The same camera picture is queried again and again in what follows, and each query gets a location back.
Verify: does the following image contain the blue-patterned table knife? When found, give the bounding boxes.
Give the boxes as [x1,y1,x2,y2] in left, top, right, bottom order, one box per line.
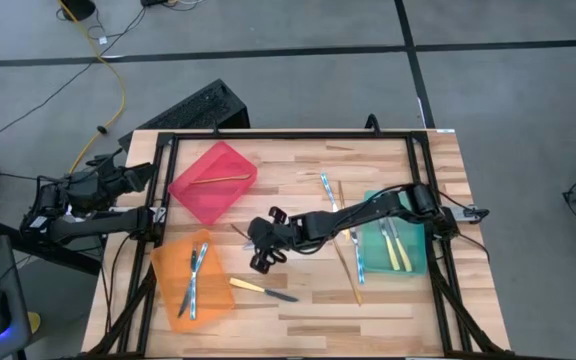
[320,172,342,214]
[188,242,210,322]
[177,243,199,319]

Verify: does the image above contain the teal translucent plastic bin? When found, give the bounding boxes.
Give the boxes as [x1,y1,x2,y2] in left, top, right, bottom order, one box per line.
[360,189,429,276]

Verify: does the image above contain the gold cutlery piece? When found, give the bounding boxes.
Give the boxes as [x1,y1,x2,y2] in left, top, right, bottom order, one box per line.
[332,237,364,307]
[338,180,352,241]

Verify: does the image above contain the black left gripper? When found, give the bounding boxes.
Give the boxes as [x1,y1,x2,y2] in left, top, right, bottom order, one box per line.
[90,154,158,201]

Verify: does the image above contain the gold table knife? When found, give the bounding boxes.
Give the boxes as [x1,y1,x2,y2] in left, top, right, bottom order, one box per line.
[230,223,253,242]

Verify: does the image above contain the gold curved utensil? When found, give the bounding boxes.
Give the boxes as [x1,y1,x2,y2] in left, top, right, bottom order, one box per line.
[189,172,255,185]

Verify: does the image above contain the blue-patterned fork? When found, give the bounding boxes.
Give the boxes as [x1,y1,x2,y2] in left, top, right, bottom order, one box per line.
[350,227,366,286]

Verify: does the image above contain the black aluminium table frame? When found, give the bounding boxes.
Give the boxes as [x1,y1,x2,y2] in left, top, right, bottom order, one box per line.
[85,128,512,360]

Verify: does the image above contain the orange translucent plastic bin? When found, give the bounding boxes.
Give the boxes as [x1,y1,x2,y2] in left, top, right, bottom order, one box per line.
[149,229,236,335]

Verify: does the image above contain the yellow floor cable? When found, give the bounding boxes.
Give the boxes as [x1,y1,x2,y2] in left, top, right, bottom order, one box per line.
[57,0,127,174]

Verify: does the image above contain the black perforated metal case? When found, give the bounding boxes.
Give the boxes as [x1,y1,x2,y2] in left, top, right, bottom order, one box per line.
[117,78,252,153]

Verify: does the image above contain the black floor cable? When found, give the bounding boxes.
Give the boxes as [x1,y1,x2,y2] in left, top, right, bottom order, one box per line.
[0,4,148,149]

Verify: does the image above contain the silver arm base bracket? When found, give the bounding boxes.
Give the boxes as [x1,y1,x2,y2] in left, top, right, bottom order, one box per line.
[455,204,490,222]

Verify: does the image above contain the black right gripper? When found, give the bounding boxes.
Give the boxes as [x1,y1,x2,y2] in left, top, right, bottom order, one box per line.
[246,207,299,274]

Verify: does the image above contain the black round floor object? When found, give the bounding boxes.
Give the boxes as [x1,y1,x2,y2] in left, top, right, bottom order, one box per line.
[59,0,97,22]

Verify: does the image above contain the red translucent plastic bin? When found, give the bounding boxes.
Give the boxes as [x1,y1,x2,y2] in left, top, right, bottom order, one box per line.
[167,141,258,226]

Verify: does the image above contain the black base beam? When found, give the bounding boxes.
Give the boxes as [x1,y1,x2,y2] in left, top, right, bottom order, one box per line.
[0,219,103,277]

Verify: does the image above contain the grey desk surface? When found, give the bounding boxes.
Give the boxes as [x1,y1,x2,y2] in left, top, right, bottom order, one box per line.
[0,234,33,360]

